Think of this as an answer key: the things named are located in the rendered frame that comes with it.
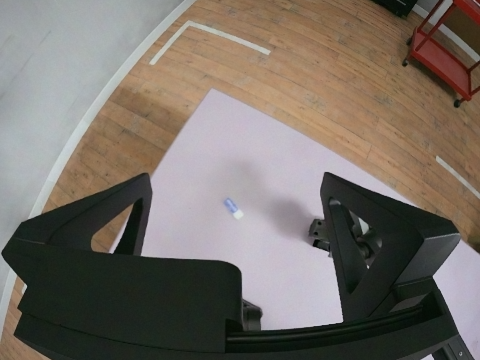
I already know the black bin rack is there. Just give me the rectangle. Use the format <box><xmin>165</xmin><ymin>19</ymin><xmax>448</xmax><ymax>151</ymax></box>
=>
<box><xmin>312</xmin><ymin>239</ymin><xmax>329</xmax><ymax>252</ymax></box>

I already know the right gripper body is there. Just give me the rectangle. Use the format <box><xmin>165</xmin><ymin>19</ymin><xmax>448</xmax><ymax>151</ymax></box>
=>
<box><xmin>327</xmin><ymin>244</ymin><xmax>333</xmax><ymax>259</ymax></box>

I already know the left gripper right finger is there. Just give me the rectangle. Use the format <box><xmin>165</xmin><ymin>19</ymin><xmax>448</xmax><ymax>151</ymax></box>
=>
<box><xmin>320</xmin><ymin>172</ymin><xmax>461</xmax><ymax>322</ymax></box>

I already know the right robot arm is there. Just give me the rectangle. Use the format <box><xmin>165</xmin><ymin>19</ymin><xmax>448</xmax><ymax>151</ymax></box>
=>
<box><xmin>308</xmin><ymin>204</ymin><xmax>475</xmax><ymax>360</ymax></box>

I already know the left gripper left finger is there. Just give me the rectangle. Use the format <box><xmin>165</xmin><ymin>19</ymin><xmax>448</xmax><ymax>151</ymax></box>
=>
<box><xmin>11</xmin><ymin>172</ymin><xmax>153</xmax><ymax>256</ymax></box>

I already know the white and blue eraser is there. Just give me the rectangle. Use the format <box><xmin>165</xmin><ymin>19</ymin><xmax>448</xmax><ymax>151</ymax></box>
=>
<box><xmin>223</xmin><ymin>197</ymin><xmax>244</xmax><ymax>220</ymax></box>

